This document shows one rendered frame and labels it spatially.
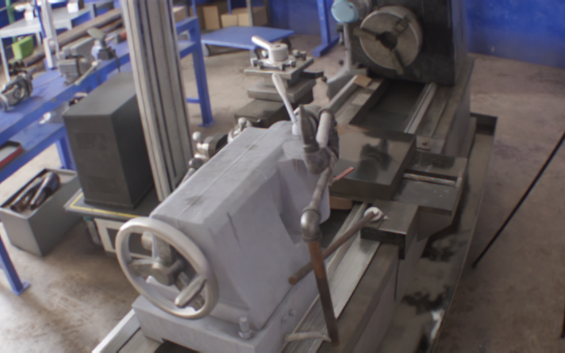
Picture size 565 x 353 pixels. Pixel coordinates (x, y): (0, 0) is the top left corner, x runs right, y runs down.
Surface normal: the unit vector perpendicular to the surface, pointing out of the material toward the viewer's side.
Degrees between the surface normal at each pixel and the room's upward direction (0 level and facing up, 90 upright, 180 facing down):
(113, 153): 90
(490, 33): 90
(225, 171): 0
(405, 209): 0
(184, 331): 90
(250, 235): 76
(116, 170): 90
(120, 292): 0
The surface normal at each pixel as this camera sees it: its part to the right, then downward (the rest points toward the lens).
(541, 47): -0.45, 0.50
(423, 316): -0.11, -0.86
